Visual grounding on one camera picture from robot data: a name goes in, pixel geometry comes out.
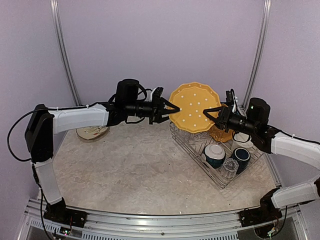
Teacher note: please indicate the aluminium frame post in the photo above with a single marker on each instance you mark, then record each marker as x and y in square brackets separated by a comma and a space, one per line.
[54, 5]
[258, 52]

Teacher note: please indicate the wire dish rack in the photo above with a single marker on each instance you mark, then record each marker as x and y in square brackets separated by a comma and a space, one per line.
[193, 145]

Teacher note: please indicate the front aluminium rail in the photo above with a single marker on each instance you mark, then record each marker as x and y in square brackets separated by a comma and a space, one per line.
[103, 225]

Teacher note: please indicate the yellow dotted plate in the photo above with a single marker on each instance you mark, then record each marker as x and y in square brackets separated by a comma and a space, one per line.
[192, 99]
[220, 133]

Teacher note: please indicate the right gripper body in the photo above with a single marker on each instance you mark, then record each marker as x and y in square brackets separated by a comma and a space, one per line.
[247, 125]

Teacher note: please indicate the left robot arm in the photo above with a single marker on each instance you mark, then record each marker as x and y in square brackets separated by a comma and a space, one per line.
[46, 122]

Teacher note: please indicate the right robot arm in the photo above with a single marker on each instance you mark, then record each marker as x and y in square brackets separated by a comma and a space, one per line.
[271, 140]

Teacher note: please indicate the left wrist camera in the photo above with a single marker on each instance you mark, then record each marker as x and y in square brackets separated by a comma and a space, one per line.
[156, 93]

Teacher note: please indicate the left aluminium frame post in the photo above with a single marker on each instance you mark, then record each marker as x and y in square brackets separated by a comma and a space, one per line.
[54, 5]

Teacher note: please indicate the clear glass front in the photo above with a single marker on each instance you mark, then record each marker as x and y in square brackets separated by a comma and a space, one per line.
[229, 169]

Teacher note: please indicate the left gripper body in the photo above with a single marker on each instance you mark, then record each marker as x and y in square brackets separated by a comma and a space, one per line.
[153, 111]

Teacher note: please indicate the teal white bowl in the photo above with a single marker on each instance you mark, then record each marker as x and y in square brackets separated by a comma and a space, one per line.
[215, 155]

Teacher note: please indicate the white mug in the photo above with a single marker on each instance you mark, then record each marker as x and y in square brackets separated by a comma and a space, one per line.
[241, 140]

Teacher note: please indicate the cream bird pattern plate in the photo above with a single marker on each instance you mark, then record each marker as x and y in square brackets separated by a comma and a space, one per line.
[92, 133]

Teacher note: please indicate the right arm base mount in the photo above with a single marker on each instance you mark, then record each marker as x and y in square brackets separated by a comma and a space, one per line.
[255, 216]

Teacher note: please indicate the dark blue mug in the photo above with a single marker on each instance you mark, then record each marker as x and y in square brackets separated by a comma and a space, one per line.
[242, 156]

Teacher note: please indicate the right aluminium frame post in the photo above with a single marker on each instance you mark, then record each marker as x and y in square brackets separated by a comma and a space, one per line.
[258, 52]

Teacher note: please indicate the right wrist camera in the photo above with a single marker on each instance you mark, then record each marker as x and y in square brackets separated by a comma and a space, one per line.
[232, 102]

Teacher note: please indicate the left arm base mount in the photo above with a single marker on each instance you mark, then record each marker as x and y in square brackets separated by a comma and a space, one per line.
[67, 216]

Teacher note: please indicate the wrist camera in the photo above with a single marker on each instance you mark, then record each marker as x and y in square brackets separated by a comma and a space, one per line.
[232, 102]
[156, 93]

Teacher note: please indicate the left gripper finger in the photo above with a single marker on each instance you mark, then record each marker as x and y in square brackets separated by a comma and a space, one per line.
[163, 115]
[166, 106]

